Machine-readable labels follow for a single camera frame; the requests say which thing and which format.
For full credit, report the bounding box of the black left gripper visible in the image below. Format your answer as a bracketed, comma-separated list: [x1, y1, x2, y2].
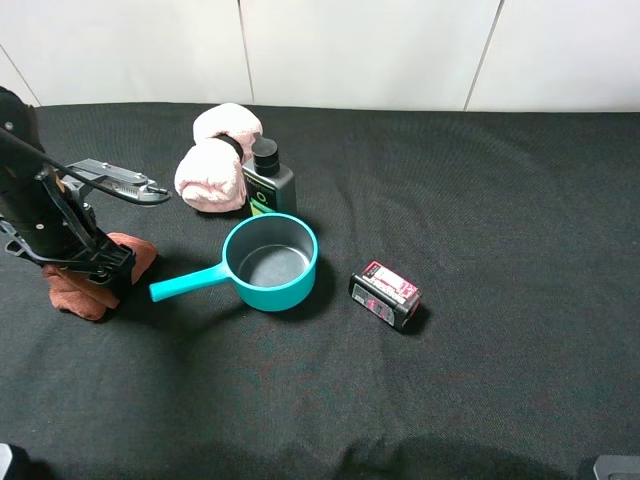
[1, 169, 136, 306]

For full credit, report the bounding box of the brown cloth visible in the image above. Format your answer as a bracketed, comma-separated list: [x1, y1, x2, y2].
[42, 232, 157, 322]

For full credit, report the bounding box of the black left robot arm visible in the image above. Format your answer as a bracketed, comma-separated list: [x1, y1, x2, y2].
[1, 88, 136, 293]

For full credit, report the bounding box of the grey object bottom left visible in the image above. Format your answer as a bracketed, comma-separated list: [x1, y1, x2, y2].
[0, 443, 14, 480]

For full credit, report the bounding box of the grey object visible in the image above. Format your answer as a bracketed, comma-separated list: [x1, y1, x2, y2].
[593, 455, 640, 480]
[0, 443, 14, 480]

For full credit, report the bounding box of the grey object bottom right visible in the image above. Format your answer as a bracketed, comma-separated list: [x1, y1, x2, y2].
[593, 455, 640, 480]

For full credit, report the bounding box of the pink rolled towel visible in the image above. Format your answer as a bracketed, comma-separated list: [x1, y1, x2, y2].
[174, 103, 263, 213]

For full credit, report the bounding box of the teal saucepan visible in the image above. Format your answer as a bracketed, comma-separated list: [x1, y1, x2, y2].
[149, 213, 319, 312]

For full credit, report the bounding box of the grey pump bottle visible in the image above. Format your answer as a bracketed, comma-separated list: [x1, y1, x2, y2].
[243, 133, 297, 216]

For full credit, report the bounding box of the black hair band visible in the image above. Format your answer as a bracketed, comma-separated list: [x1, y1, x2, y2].
[215, 134, 244, 163]

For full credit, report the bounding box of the black pink box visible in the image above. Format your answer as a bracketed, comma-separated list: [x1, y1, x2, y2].
[349, 260, 422, 331]

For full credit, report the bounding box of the black tablecloth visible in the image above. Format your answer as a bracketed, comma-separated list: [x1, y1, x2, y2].
[1, 107, 639, 479]

